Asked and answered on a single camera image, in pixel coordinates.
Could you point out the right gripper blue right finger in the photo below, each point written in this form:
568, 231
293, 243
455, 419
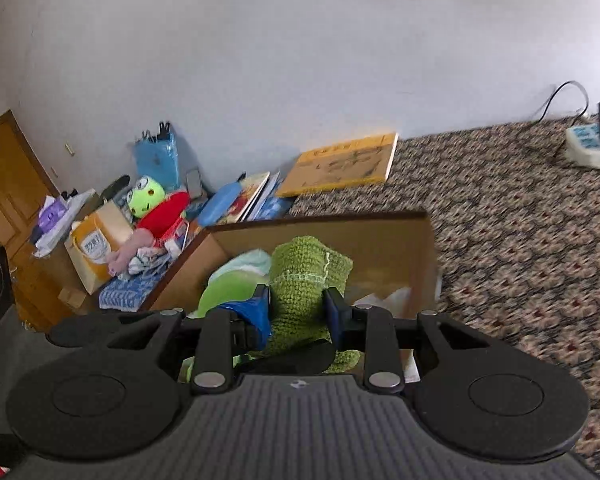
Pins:
344, 323

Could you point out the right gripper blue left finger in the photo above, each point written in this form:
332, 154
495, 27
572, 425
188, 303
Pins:
254, 311

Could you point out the green plush toy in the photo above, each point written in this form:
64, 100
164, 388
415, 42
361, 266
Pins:
215, 294

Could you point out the light green round plush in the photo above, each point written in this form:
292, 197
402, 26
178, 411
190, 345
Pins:
249, 268

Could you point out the green knitted cloth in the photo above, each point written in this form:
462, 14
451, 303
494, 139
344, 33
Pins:
301, 269

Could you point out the white mesh bath sponge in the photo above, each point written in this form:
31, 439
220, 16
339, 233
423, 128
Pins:
396, 302

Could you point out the cardboard box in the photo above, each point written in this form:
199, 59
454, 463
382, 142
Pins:
387, 256

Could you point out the purple tissue pack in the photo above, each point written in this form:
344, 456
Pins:
54, 208

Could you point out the yellow paper bag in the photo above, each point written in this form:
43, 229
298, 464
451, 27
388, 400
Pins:
92, 238

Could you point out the wooden door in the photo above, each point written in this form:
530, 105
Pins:
23, 187

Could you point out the blue glasses case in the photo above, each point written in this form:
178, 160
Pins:
219, 204

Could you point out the picture book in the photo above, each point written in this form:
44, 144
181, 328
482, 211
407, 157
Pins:
252, 186

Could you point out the red plush toy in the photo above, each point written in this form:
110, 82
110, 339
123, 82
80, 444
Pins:
160, 219

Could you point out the pink plush toy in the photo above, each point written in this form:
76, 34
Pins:
118, 260

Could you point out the yellow book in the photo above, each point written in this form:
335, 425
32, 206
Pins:
351, 163

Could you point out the frog head plush toy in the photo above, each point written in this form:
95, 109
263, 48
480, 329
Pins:
145, 195

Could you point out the blue pen holder box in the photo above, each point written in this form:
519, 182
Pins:
156, 156

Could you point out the white power strip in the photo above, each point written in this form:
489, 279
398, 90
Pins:
583, 145

